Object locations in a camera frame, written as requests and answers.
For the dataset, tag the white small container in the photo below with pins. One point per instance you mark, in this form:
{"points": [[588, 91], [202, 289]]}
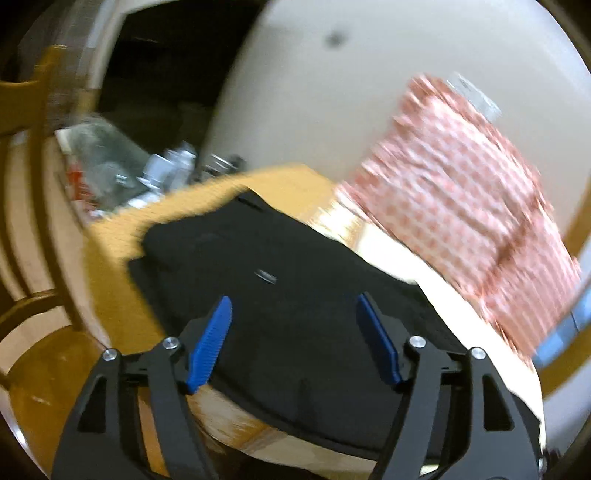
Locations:
{"points": [[166, 168]]}

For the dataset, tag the light blue object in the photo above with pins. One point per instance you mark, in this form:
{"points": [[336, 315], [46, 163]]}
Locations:
{"points": [[556, 339]]}

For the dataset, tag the clear glass jar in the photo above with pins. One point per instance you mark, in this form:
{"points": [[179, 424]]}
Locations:
{"points": [[475, 98]]}

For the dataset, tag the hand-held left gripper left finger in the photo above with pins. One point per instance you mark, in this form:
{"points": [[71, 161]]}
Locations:
{"points": [[210, 344]]}

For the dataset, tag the black pants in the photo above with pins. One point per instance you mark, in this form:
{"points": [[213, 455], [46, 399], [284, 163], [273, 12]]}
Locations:
{"points": [[295, 295]]}

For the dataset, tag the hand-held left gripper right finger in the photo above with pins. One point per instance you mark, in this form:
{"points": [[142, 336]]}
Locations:
{"points": [[379, 339]]}

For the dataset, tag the wooden chair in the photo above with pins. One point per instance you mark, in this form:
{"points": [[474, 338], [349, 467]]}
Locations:
{"points": [[32, 221]]}

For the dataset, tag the clear plastic bag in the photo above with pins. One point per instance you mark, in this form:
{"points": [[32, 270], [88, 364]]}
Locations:
{"points": [[99, 157]]}

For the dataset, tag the red checkered cloth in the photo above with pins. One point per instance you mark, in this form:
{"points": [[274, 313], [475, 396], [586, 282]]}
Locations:
{"points": [[466, 203]]}

